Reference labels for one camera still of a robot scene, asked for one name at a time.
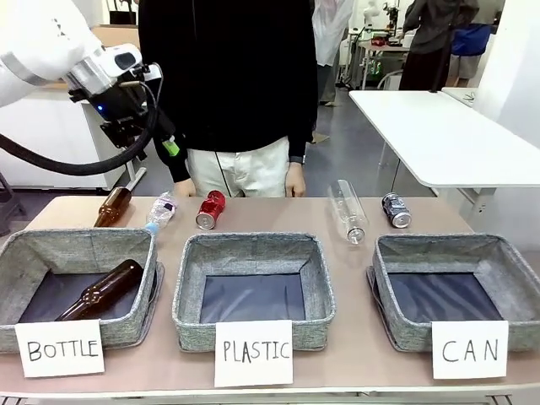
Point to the person's right hand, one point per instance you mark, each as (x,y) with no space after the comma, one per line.
(185,188)

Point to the black clamp pole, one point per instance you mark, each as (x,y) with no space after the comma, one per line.
(439,63)

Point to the background person in dark coat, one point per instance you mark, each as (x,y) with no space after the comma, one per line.
(430,38)

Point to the dark wristwatch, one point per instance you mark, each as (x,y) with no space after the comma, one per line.
(297,159)

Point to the cardboard box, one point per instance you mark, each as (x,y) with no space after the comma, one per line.
(120,36)

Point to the crumpled clear plastic bottle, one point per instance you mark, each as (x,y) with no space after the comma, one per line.
(161,211)

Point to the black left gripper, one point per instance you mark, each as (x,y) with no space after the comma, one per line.
(122,101)

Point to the white paper label can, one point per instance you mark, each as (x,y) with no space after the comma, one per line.
(469,349)

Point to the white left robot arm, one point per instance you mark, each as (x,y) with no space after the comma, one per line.
(38,46)

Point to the background person in blue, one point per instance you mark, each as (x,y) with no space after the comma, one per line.
(470,42)

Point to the red drink can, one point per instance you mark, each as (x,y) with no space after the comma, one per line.
(212,208)

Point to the background person in white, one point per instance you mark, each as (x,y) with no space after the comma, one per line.
(331,34)

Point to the grey basket labelled plastic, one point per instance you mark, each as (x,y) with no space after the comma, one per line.
(253,255)

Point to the grey basket labelled can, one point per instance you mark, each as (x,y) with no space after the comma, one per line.
(443,255)

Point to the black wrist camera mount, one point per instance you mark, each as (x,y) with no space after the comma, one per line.
(122,131)

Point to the white paper label plastic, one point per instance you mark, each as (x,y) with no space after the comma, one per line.
(253,352)

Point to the person's black sweater torso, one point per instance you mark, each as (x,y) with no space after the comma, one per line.
(236,71)

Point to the person's right forearm black sleeve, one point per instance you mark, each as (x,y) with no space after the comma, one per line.
(175,164)

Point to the white desk cabinet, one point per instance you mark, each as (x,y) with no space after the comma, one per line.
(50,135)

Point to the person's white trousers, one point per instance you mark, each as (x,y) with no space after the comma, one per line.
(253,169)

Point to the white paper label bottle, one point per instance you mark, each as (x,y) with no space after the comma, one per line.
(61,348)

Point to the brown glass bottle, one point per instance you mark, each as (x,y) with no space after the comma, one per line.
(103,291)
(111,207)

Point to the black chair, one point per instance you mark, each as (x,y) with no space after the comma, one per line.
(8,202)

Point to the person's left forearm black sleeve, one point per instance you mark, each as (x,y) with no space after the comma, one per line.
(303,126)

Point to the grey basket labelled bottle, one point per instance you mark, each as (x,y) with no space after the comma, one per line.
(42,253)

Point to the person's left hand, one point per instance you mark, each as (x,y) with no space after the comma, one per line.
(296,181)

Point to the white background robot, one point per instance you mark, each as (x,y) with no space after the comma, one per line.
(372,12)

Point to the dark blue drink can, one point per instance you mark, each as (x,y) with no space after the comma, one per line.
(396,209)

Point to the white side table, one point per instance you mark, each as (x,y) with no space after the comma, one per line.
(443,135)

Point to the clear smooth plastic bottle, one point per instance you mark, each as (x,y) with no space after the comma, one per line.
(348,211)

